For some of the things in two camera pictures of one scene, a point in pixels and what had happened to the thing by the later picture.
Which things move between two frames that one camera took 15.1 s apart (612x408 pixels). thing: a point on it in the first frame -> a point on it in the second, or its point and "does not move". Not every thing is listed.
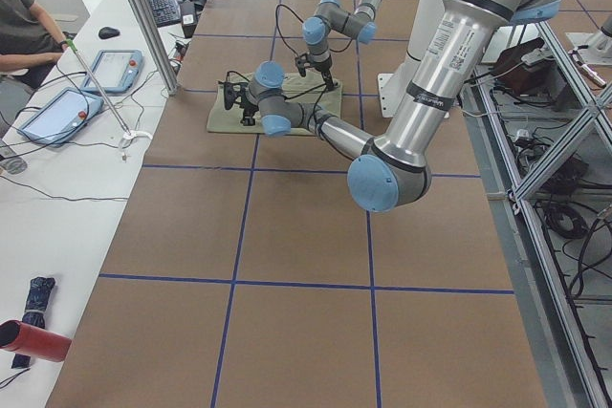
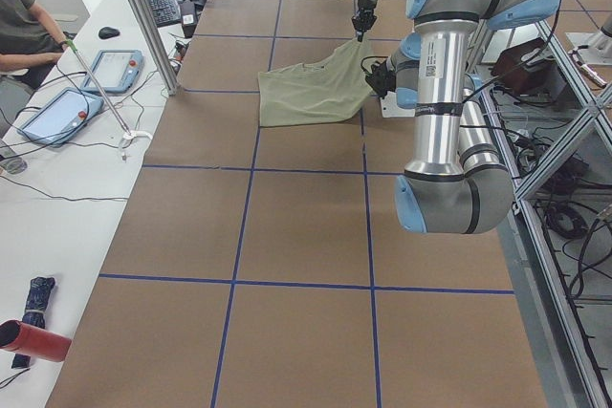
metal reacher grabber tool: x=128 y=134 does not move
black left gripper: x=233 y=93 -> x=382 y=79
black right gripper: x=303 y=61 -> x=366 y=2
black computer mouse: x=107 y=32 does not move
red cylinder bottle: x=35 y=342 does not move
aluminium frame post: x=145 y=21 does not move
